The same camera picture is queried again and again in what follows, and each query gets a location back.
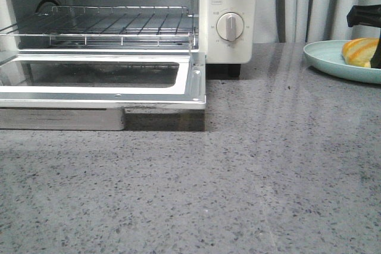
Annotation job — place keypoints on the lower oven dial knob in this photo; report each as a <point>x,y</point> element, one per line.
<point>230,26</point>

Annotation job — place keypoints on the grey curtain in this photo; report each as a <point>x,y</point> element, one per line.
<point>296,21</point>

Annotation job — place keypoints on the golden croissant bread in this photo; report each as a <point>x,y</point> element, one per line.
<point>359,52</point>

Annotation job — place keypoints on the oven glass door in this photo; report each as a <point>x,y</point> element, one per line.
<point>98,90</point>

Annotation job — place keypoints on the metal wire oven rack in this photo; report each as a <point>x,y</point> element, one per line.
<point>167,27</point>

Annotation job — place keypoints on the white Toshiba toaster oven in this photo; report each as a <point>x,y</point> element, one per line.
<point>216,50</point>

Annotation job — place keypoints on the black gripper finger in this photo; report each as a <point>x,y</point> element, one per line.
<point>375,61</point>
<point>367,15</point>

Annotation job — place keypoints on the light green plate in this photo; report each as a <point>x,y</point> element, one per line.
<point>326,56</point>

